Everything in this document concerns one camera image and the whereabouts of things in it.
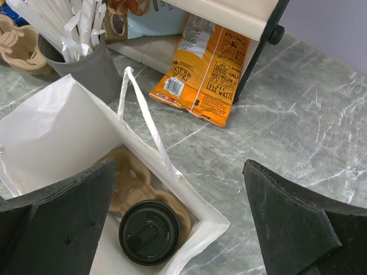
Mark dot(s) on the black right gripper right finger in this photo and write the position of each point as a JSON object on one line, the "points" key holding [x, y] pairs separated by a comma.
{"points": [[301, 231]]}

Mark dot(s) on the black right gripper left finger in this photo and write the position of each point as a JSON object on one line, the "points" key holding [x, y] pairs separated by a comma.
{"points": [[56, 229]]}

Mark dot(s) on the black plastic cup lid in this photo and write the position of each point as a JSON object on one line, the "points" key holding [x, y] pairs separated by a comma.
{"points": [[150, 233]]}

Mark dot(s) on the light blue paper bag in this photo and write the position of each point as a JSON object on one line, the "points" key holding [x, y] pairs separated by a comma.
{"points": [[65, 129]]}

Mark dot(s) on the grey straw holder cup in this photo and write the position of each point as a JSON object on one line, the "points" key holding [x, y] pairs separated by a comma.
{"points": [[97, 71]]}

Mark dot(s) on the orange snack bag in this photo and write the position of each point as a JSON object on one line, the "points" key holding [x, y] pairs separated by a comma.
{"points": [[203, 76]]}

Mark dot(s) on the brown cardboard cup carrier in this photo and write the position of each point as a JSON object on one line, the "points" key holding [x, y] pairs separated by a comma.
{"points": [[19, 48]]}

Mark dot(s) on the wrapped white straws bundle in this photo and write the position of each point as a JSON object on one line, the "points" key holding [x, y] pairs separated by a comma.
{"points": [[73, 28]]}

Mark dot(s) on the cream two-tier shelf rack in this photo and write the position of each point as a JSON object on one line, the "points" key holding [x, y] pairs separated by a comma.
{"points": [[256, 20]]}

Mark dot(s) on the blue chips bag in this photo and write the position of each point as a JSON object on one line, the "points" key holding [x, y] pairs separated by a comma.
{"points": [[9, 12]]}

